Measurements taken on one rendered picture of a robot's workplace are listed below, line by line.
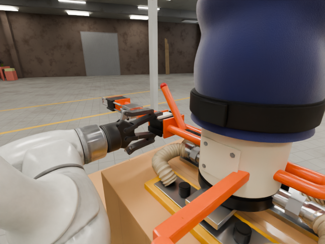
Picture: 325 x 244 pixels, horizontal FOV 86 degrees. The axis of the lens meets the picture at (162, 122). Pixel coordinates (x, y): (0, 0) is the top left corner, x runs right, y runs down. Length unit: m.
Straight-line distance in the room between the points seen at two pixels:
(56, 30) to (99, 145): 14.80
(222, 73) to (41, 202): 0.29
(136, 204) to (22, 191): 0.26
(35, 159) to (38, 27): 15.05
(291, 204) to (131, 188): 0.35
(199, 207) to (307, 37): 0.25
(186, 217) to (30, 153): 0.30
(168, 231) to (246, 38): 0.26
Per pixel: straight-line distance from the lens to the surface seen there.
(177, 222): 0.24
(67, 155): 0.39
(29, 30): 15.50
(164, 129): 0.51
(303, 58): 0.29
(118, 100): 0.80
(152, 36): 3.58
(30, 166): 0.40
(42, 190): 0.28
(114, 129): 0.46
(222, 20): 0.30
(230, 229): 0.40
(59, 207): 0.29
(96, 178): 1.25
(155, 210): 0.44
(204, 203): 0.27
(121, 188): 0.51
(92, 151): 0.43
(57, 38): 15.11
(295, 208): 0.41
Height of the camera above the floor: 1.27
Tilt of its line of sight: 20 degrees down
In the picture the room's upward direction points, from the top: straight up
